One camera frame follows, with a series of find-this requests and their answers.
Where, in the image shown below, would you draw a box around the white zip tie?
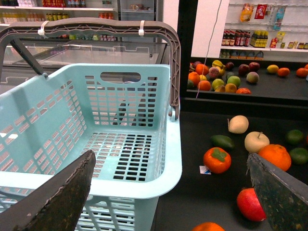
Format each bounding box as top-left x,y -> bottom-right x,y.
38,21 -> 49,38
138,20 -> 145,37

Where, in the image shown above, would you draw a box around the white price label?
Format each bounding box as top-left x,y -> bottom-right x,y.
199,166 -> 211,175

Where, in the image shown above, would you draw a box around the orange on upper shelf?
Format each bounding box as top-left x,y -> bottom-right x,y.
277,67 -> 290,77

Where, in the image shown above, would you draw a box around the orange snack bag hanging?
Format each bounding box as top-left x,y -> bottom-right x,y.
240,3 -> 254,22

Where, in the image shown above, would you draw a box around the green apple on upper shelf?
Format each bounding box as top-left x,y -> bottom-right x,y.
227,76 -> 241,88

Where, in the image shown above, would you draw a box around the yellow label bottles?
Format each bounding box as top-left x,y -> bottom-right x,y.
249,30 -> 268,48

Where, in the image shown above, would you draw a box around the cream pear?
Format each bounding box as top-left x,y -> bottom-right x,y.
227,115 -> 249,134

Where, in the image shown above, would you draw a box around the glass top freezer chest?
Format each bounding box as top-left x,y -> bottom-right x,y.
0,38 -> 170,87

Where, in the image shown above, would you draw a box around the black upper fruit shelf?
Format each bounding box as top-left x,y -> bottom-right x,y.
181,60 -> 308,107

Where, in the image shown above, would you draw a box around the red snack bag hanging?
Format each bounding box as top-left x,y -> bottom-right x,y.
254,4 -> 267,20

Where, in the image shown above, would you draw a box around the red pomegranate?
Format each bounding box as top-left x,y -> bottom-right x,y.
236,188 -> 267,222

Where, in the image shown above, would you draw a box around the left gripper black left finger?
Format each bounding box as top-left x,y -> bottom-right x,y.
0,150 -> 96,231

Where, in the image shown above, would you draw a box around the peach on upper shelf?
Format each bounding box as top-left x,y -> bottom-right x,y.
246,72 -> 259,84

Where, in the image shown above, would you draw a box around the thin white hanging cable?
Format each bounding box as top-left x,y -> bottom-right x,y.
196,0 -> 222,99

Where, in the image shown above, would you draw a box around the green lime upper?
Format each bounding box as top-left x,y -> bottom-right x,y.
285,129 -> 304,145

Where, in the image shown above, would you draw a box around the light blue plastic basket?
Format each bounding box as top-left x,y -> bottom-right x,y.
0,64 -> 182,231

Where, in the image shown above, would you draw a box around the dark soy sauce bottles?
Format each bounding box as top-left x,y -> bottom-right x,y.
221,29 -> 251,47

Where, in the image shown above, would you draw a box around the grey basket handle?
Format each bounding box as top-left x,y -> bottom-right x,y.
0,17 -> 181,119

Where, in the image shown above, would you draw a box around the yellow lemon on upper shelf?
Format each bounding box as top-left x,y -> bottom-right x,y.
267,64 -> 279,74

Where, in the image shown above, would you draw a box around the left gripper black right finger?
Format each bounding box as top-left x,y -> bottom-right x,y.
247,153 -> 308,231

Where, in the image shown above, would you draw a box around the white zip tie right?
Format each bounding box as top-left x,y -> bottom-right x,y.
138,20 -> 145,37

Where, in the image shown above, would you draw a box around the orange persimmon with green top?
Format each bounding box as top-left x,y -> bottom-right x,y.
203,147 -> 231,174

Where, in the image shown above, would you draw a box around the green lime lower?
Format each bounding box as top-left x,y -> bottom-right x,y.
289,147 -> 308,165

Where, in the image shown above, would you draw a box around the white zip tie left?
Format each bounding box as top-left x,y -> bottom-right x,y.
38,21 -> 49,38

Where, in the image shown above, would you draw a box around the orange mango at front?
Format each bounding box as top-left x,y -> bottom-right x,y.
192,222 -> 225,231

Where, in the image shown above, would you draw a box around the dark red apple upper shelf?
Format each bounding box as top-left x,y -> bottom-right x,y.
249,62 -> 260,72

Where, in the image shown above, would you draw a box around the green lime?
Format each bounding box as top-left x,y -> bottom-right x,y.
289,147 -> 308,165
285,129 -> 304,145

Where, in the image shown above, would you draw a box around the dark green avocado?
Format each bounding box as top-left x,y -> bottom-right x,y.
210,135 -> 235,151

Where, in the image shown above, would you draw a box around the cream apple with stem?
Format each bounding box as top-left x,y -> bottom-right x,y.
244,131 -> 270,153

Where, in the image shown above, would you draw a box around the large orange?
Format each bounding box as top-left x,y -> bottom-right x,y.
258,144 -> 292,171

